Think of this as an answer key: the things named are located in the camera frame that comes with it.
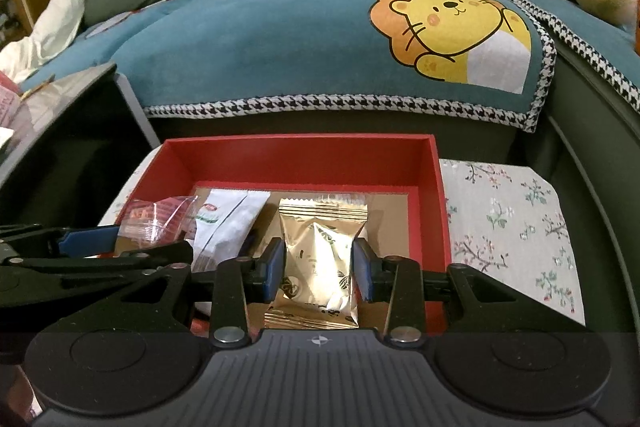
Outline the red clear cake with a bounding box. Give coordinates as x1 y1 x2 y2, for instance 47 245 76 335
115 196 196 256

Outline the white green snack pack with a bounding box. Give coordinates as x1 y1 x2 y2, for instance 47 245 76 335
188 188 270 273

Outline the gold foil snack packet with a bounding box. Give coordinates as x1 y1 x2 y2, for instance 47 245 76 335
264 194 369 329

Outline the red cardboard box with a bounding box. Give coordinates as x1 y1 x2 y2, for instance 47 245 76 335
114 134 450 348

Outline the floral tablecloth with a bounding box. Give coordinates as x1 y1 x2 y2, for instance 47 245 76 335
102 154 586 323

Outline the white cloth on sofa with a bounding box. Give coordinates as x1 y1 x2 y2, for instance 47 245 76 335
1 0 86 83

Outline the teal lion sofa cover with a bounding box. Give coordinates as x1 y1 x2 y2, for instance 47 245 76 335
27 0 556 132

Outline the teal houndstooth right cover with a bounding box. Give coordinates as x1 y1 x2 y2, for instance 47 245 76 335
510 0 639 110

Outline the orange plastic basket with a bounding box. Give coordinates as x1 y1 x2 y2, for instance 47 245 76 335
634 0 640 55

